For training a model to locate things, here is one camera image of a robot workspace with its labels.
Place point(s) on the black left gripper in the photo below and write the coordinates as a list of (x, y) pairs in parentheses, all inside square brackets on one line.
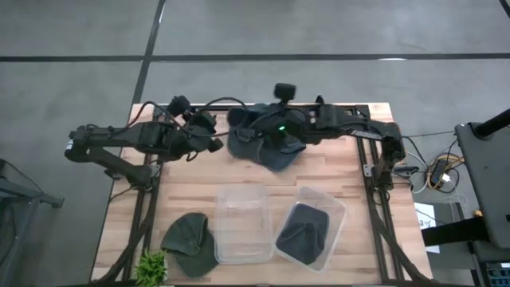
[(189, 141)]

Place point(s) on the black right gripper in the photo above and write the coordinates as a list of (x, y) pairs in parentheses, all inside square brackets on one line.
[(283, 127)]

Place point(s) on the blue-grey cap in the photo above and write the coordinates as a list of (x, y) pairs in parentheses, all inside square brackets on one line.
[(247, 153)]

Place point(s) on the dark green cap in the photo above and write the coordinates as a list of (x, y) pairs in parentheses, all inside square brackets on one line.
[(191, 239)]

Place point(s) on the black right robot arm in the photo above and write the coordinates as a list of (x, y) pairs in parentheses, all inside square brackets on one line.
[(342, 119)]

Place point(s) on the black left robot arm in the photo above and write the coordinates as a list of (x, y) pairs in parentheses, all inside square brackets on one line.
[(119, 137)]

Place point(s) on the large clear plastic bin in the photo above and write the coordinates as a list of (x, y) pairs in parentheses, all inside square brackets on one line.
[(243, 223)]

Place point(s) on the small clear plastic bin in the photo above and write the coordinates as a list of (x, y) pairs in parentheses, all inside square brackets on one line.
[(318, 196)]

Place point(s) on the small green potted plant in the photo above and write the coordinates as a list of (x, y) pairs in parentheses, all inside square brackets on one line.
[(151, 269)]

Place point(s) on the black power strip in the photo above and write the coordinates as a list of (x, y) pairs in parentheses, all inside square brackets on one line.
[(438, 172)]

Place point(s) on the white paper sheet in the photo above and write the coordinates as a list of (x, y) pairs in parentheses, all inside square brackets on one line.
[(426, 215)]

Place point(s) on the dark grey cart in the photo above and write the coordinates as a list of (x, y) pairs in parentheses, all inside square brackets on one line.
[(16, 191)]

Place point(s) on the dark grey equipment stand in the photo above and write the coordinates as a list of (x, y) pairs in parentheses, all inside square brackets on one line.
[(490, 179)]

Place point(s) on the electronics panel with ports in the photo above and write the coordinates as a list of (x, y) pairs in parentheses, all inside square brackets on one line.
[(498, 275)]

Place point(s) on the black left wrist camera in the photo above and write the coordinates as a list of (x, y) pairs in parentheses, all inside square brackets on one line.
[(178, 105)]

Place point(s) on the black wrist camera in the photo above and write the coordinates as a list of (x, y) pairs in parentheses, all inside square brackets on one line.
[(178, 105), (285, 91)]

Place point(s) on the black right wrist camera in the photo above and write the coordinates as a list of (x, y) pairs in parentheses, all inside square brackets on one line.
[(285, 91)]

